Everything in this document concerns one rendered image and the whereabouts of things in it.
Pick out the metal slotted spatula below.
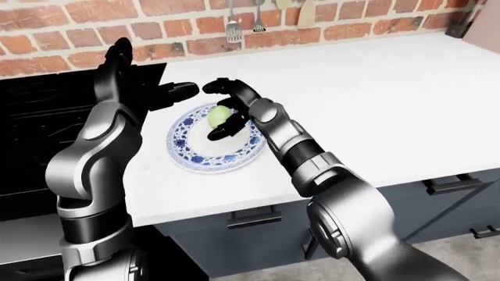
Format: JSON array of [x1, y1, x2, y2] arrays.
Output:
[[225, 0, 244, 44]]

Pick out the dark knife block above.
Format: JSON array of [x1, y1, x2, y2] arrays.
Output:
[[445, 0, 490, 40]]

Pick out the black stove cooktop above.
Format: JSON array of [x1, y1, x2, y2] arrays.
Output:
[[0, 62, 169, 222]]

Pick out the wooden spatula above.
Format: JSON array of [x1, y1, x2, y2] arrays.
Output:
[[298, 0, 318, 30]]

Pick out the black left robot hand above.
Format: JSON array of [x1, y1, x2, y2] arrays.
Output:
[[92, 37, 201, 112]]

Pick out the green brussel sprout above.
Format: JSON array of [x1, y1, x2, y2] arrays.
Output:
[[207, 105, 232, 130]]

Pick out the black drawer handle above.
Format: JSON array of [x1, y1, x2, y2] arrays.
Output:
[[469, 224, 500, 240], [423, 173, 484, 197], [227, 205, 284, 229]]

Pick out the dark grey kitchen cabinet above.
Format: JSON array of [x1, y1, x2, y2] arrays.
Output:
[[152, 167, 500, 279]]

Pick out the blue white patterned plate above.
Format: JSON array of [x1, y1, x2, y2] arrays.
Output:
[[166, 101, 267, 174]]

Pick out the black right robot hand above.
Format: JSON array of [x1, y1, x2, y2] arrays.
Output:
[[200, 77, 263, 142]]

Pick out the metal slotted spoon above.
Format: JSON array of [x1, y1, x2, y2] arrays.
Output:
[[252, 0, 268, 34]]

